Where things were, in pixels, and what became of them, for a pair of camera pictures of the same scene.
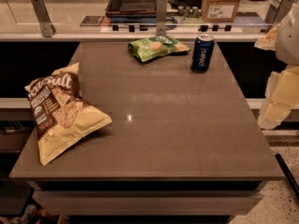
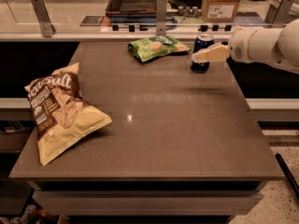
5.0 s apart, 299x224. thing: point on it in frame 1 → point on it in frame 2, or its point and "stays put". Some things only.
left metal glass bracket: x=43 y=16 stays put
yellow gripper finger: x=269 y=40 → x=219 y=43
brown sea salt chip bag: x=60 y=112 stays put
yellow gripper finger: x=281 y=97 → x=217 y=53
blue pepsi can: x=203 y=53 stays put
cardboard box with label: x=220 y=3 stays put
